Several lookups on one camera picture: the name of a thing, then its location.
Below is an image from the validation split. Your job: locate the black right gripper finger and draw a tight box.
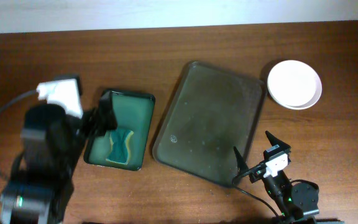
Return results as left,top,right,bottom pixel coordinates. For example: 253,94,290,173
233,146,249,174
265,131,283,149

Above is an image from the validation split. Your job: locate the green and yellow sponge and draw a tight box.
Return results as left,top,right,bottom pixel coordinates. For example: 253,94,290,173
106,128,134,165

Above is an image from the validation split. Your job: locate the white plate with blue stain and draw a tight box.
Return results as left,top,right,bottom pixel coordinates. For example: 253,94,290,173
267,60,323,110

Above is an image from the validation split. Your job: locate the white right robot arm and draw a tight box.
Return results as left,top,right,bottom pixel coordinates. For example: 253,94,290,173
232,131,319,223

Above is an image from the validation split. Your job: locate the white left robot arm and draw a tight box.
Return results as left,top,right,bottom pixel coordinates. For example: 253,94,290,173
0,76,117,223

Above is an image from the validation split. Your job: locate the green tray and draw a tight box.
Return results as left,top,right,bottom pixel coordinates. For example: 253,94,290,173
84,89,155,171

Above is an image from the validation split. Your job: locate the dark brown tray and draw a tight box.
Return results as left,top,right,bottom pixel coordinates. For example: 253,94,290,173
152,61,267,187

